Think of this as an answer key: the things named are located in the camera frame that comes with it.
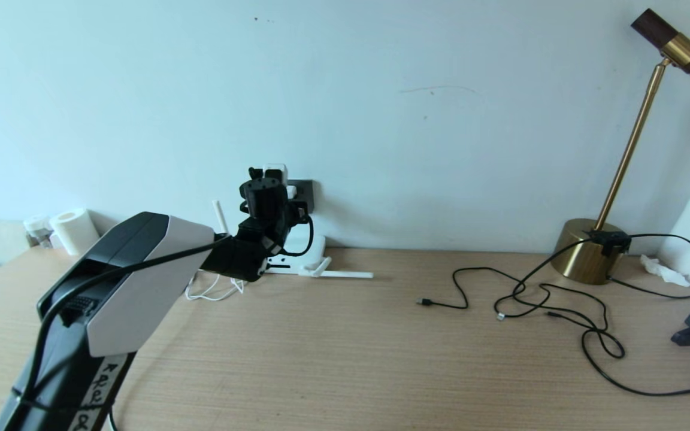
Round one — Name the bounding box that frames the brass desk lamp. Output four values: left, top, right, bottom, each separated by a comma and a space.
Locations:
552, 8, 690, 286

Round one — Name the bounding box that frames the white router with antennas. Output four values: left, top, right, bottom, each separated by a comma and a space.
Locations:
213, 200, 374, 280

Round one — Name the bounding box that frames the thin white adapter cable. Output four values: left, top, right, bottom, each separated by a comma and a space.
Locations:
184, 277, 246, 302

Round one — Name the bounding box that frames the black cable clip block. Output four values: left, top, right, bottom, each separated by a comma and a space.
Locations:
582, 230, 632, 257

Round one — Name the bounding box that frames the small clear jar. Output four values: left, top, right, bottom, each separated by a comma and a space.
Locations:
23, 215, 53, 250

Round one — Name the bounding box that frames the crumpled white tissue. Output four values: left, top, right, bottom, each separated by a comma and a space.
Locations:
639, 254, 690, 289

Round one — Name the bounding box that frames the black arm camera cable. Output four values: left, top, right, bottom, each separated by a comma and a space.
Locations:
11, 167, 314, 420

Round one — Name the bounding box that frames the black three-head charging cable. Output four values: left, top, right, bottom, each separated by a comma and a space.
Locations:
416, 266, 610, 333

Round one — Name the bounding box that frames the white toilet paper roll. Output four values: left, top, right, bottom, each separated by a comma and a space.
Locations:
49, 208, 102, 257

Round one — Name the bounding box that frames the grey wall socket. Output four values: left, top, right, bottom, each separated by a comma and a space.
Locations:
285, 179, 316, 215

